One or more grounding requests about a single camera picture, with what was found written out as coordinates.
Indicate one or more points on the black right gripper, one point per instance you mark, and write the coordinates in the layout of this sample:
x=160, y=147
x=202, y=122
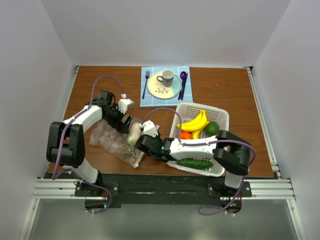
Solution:
x=157, y=137

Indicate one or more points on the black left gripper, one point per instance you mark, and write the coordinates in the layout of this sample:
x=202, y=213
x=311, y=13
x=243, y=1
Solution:
x=121, y=127

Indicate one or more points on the clear zip top bag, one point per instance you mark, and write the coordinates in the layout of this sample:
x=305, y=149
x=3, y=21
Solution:
x=115, y=143

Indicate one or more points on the orange felt fake food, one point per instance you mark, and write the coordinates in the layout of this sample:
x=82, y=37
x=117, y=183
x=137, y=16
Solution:
x=184, y=135

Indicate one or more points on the pale white-green fake vegetable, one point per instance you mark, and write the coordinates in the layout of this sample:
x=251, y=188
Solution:
x=132, y=138

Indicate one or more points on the dark green felt cucumber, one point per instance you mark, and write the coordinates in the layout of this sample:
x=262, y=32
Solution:
x=198, y=164

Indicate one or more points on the white perforated plastic basket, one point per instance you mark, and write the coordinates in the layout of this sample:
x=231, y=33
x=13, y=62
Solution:
x=189, y=111

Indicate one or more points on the yellow fake banana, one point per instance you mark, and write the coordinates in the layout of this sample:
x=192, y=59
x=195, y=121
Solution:
x=194, y=125

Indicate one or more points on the green felt fake food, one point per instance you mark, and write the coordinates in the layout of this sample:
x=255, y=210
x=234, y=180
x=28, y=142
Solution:
x=212, y=129

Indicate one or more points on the small yellow banana bunch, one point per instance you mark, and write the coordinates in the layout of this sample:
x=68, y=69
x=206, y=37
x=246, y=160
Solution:
x=196, y=133

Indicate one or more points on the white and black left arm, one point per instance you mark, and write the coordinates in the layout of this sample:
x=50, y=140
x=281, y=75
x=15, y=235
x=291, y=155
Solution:
x=66, y=141

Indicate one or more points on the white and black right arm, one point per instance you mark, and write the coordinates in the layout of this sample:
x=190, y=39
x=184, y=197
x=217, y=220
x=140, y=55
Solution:
x=230, y=151

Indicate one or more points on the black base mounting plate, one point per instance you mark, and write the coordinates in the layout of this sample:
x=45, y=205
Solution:
x=126, y=189

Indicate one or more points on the cream and teal plate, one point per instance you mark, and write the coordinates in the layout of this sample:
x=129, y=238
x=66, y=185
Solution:
x=160, y=91

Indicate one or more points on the purple plastic fork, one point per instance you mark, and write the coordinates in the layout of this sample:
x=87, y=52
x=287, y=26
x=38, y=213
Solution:
x=147, y=75

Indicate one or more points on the grey ceramic mug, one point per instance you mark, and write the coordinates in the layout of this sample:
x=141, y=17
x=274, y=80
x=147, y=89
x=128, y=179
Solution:
x=166, y=78

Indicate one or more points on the purple plastic knife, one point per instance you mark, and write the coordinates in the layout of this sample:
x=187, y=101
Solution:
x=183, y=83

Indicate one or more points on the purple plastic spoon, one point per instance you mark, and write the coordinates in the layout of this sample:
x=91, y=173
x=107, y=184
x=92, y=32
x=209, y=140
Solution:
x=183, y=75

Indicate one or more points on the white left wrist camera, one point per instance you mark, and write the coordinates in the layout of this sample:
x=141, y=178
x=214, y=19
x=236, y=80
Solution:
x=124, y=103

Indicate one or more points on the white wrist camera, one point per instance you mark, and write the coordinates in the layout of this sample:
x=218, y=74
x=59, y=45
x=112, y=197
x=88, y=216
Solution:
x=124, y=103
x=149, y=128

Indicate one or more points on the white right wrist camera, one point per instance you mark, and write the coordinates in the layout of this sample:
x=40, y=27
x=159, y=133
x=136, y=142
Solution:
x=149, y=128

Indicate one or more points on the aluminium frame rail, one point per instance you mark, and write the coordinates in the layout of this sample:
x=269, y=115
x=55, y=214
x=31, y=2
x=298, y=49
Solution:
x=258, y=188

